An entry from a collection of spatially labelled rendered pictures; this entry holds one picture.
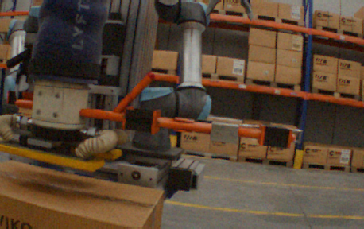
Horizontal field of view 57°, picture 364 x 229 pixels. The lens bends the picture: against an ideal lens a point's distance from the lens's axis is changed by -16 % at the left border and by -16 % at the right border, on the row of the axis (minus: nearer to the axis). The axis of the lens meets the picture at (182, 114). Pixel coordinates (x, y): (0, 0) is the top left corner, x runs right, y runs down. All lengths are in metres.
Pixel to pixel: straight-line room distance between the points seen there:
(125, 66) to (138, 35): 0.14
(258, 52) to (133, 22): 6.55
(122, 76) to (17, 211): 0.89
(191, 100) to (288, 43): 6.80
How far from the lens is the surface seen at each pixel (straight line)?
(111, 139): 0.98
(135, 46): 1.67
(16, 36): 1.87
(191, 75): 1.53
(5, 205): 1.03
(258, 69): 8.08
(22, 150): 1.02
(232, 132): 0.99
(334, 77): 8.36
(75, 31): 1.02
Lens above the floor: 1.25
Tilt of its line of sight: 3 degrees down
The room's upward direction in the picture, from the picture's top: 6 degrees clockwise
